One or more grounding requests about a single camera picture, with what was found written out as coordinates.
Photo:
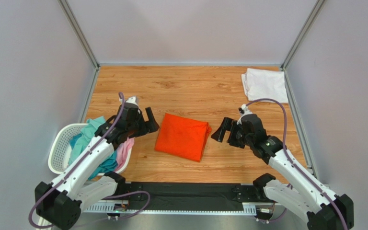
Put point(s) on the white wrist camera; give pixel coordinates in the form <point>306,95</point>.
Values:
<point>131,102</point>
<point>243,111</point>

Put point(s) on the aluminium rail frame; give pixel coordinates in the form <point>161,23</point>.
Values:
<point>114,207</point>

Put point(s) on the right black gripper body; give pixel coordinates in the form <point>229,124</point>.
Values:
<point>232,131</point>

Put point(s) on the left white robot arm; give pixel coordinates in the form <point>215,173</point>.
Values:
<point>62,201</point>

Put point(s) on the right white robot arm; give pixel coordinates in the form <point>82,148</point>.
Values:
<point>305,196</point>

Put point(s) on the white laundry basket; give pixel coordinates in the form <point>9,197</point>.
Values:
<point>61,148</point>

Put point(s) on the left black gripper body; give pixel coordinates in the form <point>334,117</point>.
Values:
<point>137,128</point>

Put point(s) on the folded white t-shirt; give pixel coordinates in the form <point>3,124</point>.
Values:
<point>260,83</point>

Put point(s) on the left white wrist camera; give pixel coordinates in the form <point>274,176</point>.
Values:
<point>131,102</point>

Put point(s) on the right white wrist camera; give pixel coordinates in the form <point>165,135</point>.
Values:
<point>243,111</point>

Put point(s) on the orange t-shirt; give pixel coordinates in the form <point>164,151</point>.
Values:
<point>183,137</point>

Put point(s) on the pink t-shirt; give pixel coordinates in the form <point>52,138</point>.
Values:
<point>124,155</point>

